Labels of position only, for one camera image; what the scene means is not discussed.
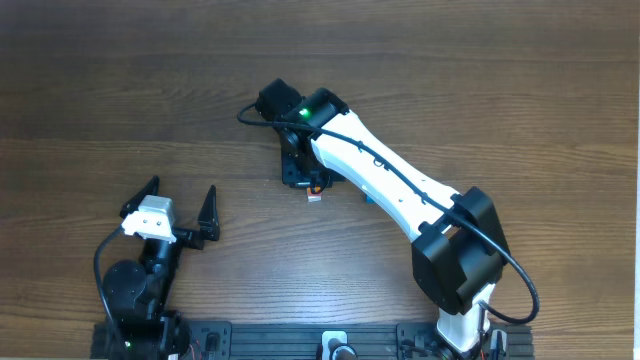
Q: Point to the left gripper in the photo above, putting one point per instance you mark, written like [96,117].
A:
[190,238]

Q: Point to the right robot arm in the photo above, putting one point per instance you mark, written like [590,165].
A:
[380,175]

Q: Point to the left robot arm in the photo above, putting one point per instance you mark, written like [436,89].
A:
[125,290]

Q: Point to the white cube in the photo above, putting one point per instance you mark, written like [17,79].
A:
[314,199]

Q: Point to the orange cube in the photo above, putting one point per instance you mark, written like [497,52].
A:
[315,191]

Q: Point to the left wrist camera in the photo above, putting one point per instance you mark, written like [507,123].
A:
[150,220]

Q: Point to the mounting rail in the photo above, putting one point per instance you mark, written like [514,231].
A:
[280,342]

